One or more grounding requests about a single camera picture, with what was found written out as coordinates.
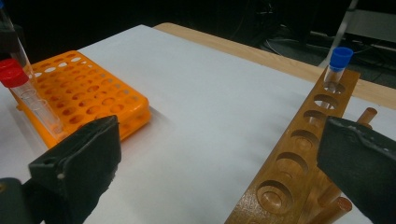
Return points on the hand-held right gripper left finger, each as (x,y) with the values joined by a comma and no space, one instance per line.
(77,161)

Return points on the grey metal table frame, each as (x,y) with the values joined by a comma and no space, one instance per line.
(373,25)

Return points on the orange plastic tube rack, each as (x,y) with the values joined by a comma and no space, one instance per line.
(93,81)

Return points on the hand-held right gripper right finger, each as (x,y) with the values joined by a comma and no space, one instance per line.
(361,168)

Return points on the blue cap test tube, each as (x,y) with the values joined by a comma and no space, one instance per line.
(341,57)
(7,18)

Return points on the red cap test tube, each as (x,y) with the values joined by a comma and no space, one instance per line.
(12,74)

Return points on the wooden test tube rack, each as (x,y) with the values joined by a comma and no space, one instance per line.
(249,202)

